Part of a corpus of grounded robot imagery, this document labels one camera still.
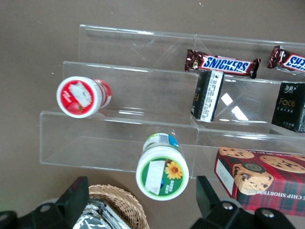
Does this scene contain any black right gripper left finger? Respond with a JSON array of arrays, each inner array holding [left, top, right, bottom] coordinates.
[[19, 176, 89, 229]]

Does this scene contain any Snickers chocolate bar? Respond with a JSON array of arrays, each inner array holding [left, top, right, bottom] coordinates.
[[267, 45, 305, 77], [185, 49, 262, 79]]

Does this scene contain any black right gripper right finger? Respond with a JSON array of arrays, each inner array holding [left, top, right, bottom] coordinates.
[[190, 176, 253, 229]]

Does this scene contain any red plaid cookie box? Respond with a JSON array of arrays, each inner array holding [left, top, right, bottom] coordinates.
[[213, 146, 305, 217]]

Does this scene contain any stack of foil trays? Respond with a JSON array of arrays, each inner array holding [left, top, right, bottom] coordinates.
[[72, 198, 132, 229]]

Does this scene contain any clear acrylic stepped stand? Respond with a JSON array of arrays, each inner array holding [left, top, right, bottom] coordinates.
[[39, 23, 200, 173], [190, 33, 305, 182]]

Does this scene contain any wicker basket with foil trays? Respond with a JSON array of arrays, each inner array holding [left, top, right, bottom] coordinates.
[[88, 184, 150, 229]]

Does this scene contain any black tissue pack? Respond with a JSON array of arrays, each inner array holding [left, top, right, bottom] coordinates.
[[271, 81, 305, 133], [190, 70, 224, 123]]

